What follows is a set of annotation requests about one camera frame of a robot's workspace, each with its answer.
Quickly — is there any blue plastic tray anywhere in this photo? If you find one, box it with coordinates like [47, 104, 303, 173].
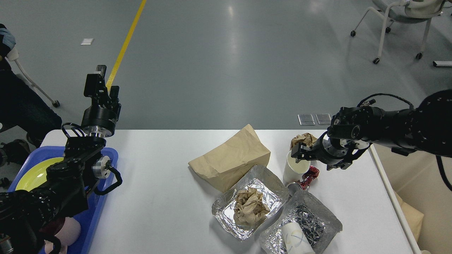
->
[7, 146, 108, 254]

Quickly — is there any brown paper ball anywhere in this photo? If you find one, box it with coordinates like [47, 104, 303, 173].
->
[290, 132, 318, 149]
[233, 187, 270, 226]

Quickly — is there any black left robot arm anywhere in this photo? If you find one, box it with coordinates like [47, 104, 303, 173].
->
[0, 65, 123, 254]

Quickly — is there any seated person in dark clothes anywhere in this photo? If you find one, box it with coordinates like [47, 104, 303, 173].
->
[0, 24, 63, 166]

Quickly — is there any metal floor plate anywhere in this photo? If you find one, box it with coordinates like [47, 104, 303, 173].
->
[297, 114, 315, 126]
[315, 114, 332, 125]

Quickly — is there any beige plastic bin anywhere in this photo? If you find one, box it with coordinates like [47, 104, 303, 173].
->
[373, 144, 452, 254]

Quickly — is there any pink mug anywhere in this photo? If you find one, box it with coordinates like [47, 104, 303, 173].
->
[40, 217, 81, 254]

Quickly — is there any foil tray with cup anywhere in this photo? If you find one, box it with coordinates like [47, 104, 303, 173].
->
[259, 190, 343, 254]

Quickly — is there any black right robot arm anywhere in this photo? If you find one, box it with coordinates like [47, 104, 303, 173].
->
[290, 89, 452, 189]

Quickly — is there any large brown paper bag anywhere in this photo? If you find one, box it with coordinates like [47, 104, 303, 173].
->
[188, 124, 271, 193]

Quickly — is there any right metal floor plate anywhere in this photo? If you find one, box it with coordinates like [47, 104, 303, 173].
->
[315, 114, 332, 125]

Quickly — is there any yellow plastic plate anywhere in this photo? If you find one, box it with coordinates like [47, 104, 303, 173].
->
[15, 157, 63, 191]

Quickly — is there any left metal floor plate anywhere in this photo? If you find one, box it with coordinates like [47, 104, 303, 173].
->
[297, 114, 315, 126]

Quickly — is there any white paper cup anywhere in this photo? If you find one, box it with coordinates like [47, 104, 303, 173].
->
[281, 222, 315, 254]

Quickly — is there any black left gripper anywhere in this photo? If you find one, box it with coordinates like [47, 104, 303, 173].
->
[81, 65, 121, 138]

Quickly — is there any white wheeled chair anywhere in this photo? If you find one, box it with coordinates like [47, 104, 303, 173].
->
[350, 0, 447, 64]

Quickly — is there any foil tray with paper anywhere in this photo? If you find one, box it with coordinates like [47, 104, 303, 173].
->
[212, 165, 289, 241]

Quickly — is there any small brown paper bag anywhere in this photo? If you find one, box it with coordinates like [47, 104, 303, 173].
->
[394, 192, 424, 242]

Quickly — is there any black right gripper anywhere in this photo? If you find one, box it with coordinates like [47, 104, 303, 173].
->
[291, 132, 369, 171]

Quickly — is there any crushed red drink can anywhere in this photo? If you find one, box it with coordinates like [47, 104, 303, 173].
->
[286, 166, 320, 196]

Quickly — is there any grey bar on floor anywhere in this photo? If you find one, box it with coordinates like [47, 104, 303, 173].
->
[433, 60, 452, 68]

